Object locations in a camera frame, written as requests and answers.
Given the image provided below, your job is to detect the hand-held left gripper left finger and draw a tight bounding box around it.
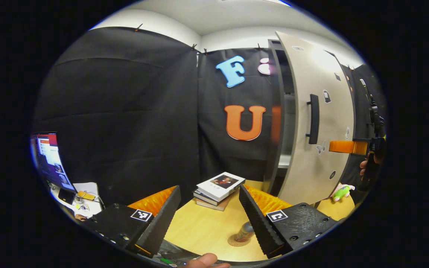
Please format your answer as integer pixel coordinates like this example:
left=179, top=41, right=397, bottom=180
left=82, top=185, right=181, bottom=257

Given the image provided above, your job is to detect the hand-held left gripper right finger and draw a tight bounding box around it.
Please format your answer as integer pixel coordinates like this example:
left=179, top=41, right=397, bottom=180
left=239, top=184, right=338, bottom=259

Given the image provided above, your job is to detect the silver bottle with red label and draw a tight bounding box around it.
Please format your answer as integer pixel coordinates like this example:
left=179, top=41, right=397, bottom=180
left=235, top=221, right=255, bottom=243

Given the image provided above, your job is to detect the beige cabinet door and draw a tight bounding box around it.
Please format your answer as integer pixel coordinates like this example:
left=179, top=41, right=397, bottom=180
left=276, top=32, right=355, bottom=205

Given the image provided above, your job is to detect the round cork coaster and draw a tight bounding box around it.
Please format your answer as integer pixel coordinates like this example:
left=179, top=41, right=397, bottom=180
left=228, top=234, right=252, bottom=247

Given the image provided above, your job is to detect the black door handle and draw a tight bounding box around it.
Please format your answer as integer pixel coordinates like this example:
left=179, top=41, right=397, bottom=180
left=306, top=94, right=320, bottom=145

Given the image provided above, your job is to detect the dark grey cabinet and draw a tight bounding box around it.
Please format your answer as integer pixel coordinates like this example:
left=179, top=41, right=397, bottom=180
left=263, top=39, right=301, bottom=194

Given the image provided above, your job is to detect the pink and green plush toy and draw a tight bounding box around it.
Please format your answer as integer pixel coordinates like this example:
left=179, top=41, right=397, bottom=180
left=330, top=183, right=356, bottom=202

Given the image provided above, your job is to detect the brown book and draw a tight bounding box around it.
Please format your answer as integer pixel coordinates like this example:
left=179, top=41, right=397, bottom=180
left=195, top=195, right=233, bottom=211

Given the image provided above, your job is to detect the dark book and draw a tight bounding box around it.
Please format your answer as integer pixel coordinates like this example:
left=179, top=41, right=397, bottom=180
left=193, top=189, right=220, bottom=206

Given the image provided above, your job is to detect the white book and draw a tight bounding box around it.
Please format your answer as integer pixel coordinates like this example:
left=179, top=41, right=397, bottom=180
left=197, top=172, right=246, bottom=202

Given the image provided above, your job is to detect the white desk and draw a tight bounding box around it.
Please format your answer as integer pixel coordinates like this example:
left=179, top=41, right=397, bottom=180
left=51, top=182, right=104, bottom=219

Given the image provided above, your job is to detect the black backdrop cloth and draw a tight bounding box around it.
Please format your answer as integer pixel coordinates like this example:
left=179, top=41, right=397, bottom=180
left=32, top=27, right=386, bottom=205

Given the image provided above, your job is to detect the computer monitor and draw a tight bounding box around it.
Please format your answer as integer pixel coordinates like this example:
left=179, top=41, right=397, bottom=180
left=31, top=132, right=76, bottom=205

